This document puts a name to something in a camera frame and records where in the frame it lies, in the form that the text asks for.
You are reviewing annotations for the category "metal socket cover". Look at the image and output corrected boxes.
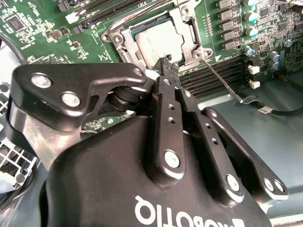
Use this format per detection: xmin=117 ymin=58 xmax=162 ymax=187
xmin=111 ymin=0 xmax=206 ymax=71

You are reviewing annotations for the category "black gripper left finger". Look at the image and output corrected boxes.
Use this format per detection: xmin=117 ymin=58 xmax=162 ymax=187
xmin=6 ymin=55 xmax=187 ymax=187

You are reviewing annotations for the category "silver CPU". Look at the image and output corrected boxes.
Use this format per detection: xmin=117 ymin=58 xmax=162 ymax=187
xmin=134 ymin=19 xmax=186 ymax=67

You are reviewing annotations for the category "wire locking lever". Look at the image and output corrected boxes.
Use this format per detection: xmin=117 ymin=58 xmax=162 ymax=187
xmin=107 ymin=0 xmax=178 ymax=33
xmin=200 ymin=59 xmax=243 ymax=104

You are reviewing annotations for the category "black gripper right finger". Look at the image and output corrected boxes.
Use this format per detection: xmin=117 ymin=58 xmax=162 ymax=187
xmin=177 ymin=88 xmax=289 ymax=207

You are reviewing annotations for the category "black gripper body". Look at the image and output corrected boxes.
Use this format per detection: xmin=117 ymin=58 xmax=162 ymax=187
xmin=39 ymin=115 xmax=273 ymax=227

